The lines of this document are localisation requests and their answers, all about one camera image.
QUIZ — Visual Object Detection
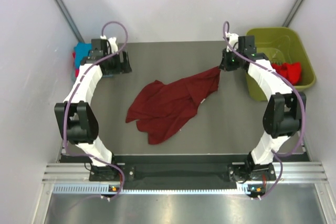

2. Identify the dark red t shirt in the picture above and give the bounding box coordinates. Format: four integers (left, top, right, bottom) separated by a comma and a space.
125, 67, 221, 145

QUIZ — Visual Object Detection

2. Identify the aluminium frame rail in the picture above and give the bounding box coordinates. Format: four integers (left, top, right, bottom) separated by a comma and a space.
42, 162, 328, 184

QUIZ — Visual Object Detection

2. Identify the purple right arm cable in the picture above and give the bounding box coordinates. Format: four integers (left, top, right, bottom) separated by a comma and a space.
222, 20, 307, 200

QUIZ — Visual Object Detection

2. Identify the teal folded shirt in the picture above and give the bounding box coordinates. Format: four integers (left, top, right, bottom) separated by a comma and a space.
73, 42, 92, 69

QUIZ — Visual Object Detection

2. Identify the slotted cable duct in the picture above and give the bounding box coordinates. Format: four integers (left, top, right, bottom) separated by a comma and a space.
52, 184, 262, 196

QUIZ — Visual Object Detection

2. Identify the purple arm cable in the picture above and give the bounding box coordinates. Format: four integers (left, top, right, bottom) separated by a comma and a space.
222, 20, 307, 200
64, 20, 130, 200

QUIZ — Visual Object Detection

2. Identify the olive green plastic bin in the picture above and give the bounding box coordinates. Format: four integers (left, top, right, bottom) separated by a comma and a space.
246, 27, 316, 91

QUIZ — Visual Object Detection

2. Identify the bright red crumpled shirt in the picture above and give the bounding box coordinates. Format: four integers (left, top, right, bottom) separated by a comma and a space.
271, 62, 302, 85

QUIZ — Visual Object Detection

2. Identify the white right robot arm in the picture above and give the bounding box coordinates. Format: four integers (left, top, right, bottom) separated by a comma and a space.
220, 31, 306, 183

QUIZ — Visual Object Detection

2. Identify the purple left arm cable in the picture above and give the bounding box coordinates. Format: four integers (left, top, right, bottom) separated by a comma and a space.
64, 20, 130, 200

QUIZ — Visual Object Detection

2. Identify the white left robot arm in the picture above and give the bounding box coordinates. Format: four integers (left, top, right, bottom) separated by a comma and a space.
54, 35, 132, 181

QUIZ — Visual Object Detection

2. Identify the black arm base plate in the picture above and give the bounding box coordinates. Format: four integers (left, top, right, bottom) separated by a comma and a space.
88, 162, 277, 183

